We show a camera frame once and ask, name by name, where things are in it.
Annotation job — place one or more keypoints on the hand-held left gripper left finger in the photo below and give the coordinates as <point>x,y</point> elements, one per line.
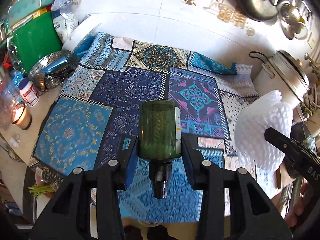
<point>131,170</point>

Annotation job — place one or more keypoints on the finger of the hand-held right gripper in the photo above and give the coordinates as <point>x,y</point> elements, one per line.
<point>280,140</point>

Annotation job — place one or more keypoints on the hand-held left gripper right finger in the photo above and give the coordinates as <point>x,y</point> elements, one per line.
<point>187,170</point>

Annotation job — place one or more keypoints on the white foam net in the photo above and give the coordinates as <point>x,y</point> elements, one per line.
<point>257,135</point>

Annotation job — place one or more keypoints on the green spray bottle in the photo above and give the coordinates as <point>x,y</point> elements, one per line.
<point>157,135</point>

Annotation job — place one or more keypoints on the person's right hand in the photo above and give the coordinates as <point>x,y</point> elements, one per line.
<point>297,212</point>

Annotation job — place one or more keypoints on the dark round pot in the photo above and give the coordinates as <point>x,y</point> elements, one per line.
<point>297,128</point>

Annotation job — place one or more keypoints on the teal knitted cloth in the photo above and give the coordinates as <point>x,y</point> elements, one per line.
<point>311,141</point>

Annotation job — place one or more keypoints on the white rice cooker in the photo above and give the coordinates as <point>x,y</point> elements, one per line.
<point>282,80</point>

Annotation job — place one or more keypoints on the patterned blue tablecloth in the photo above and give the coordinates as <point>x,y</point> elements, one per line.
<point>75,130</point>

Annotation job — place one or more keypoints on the green plastic sticks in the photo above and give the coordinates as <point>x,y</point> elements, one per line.
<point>40,188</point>

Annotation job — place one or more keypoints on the small glass ornament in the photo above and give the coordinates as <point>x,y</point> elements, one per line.
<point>250,31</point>

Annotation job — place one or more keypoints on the small crumpled white paper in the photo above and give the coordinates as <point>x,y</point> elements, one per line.
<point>15,140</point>

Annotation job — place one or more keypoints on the metal strainer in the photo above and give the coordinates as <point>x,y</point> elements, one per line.
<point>292,17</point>

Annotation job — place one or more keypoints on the lit glass candle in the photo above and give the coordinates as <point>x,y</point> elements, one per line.
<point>20,115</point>

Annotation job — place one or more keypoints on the white jar red label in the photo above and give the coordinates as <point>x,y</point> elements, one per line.
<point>28,92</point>

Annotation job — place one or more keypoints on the blue foil packet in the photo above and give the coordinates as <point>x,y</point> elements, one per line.
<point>53,66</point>

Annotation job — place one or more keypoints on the amber glass cups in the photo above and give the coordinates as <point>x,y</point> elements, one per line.
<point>228,13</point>

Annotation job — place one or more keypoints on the metal steamer basket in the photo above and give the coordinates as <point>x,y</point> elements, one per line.
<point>42,63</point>

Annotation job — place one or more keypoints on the black hanging pan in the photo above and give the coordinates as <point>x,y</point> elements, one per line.
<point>255,2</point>

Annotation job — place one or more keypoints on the crumpled clear plastic wrap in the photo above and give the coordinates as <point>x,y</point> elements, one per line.
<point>7,100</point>

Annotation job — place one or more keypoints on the white round tray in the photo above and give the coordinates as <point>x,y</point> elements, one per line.
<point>80,32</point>

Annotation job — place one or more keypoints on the green box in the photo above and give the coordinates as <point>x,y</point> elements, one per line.
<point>37,42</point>

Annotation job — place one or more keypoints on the plastic bag of white packets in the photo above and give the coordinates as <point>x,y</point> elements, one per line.
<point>65,22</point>

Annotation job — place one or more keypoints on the teal tissue box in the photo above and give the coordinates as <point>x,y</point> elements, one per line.
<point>30,2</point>

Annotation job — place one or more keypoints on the brass wall hooks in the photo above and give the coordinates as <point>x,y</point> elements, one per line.
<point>311,59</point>

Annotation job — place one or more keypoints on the wall socket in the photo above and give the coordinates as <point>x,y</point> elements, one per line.
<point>311,40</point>

